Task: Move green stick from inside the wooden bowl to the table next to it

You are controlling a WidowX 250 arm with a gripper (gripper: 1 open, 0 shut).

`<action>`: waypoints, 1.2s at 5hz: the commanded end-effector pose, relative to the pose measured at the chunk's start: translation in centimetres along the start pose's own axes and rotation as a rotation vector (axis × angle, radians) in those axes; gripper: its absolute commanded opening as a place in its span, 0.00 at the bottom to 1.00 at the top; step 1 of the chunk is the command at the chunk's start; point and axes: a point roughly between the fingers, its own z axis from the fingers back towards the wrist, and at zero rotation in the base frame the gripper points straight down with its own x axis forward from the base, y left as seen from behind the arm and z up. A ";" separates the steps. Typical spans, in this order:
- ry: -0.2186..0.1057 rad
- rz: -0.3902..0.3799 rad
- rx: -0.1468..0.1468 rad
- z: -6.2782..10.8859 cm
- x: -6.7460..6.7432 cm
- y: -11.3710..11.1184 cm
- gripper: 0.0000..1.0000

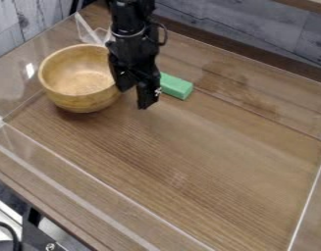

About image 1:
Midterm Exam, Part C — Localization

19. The wooden bowl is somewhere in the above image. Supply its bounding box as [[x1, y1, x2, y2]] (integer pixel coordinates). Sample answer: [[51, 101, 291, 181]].
[[38, 44, 121, 114]]

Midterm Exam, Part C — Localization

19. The clear acrylic enclosure wall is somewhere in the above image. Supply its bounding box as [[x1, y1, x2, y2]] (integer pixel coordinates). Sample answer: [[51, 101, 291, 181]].
[[0, 121, 216, 251]]

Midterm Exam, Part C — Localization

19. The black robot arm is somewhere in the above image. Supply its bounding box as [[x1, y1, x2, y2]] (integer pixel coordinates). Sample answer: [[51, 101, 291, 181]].
[[105, 0, 168, 110]]

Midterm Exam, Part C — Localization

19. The black metal base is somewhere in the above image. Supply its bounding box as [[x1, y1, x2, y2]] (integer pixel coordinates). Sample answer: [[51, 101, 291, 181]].
[[22, 207, 68, 251]]

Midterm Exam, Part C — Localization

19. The clear acrylic corner bracket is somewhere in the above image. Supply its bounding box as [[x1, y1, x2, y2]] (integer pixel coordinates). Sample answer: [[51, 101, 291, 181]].
[[74, 13, 113, 46]]

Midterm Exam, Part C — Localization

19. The green stick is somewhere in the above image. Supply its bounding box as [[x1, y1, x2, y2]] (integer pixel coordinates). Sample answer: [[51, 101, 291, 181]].
[[161, 73, 193, 100]]

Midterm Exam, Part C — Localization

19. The black cable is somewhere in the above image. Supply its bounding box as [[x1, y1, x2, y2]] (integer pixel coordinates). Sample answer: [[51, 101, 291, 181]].
[[0, 220, 23, 251]]

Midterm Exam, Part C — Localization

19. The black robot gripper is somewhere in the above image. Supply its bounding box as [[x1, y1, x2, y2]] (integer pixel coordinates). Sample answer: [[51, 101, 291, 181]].
[[106, 32, 163, 110]]

